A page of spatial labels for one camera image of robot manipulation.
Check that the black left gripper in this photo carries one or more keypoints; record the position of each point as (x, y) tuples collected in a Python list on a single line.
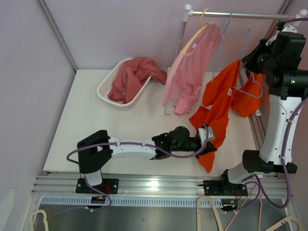
[(209, 147)]

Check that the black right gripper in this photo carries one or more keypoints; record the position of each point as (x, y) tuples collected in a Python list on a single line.
[(250, 61)]

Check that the orange t shirt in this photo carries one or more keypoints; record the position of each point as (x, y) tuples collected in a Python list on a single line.
[(216, 103), (244, 104)]

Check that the dusty rose t shirt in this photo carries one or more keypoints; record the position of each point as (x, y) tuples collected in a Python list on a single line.
[(131, 77)]

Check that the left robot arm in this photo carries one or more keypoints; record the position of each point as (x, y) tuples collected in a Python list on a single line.
[(97, 149)]

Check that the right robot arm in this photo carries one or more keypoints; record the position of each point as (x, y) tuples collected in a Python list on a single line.
[(278, 59)]

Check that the orange t shirt on pink hanger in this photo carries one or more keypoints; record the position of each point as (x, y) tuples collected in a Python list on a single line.
[(244, 104)]

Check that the beige hanger on floor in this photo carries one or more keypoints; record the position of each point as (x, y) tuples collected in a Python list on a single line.
[(202, 216)]

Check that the beige wooden hanger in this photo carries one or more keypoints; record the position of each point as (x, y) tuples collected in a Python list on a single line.
[(203, 27)]

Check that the light pink t shirt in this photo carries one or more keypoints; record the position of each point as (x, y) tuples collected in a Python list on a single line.
[(186, 75)]

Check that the beige hanger at right floor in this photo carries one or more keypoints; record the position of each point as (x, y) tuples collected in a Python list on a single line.
[(286, 220)]

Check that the metal clothes rack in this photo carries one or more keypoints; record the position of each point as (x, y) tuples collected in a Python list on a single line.
[(300, 16)]

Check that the white plastic laundry basket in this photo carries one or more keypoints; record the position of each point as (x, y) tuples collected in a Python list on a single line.
[(106, 86)]

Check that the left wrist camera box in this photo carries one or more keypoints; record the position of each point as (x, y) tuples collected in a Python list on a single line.
[(206, 134)]

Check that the white slotted cable duct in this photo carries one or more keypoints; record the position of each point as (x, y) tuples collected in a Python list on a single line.
[(119, 201)]

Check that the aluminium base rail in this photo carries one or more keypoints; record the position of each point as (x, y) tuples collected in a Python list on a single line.
[(129, 185)]

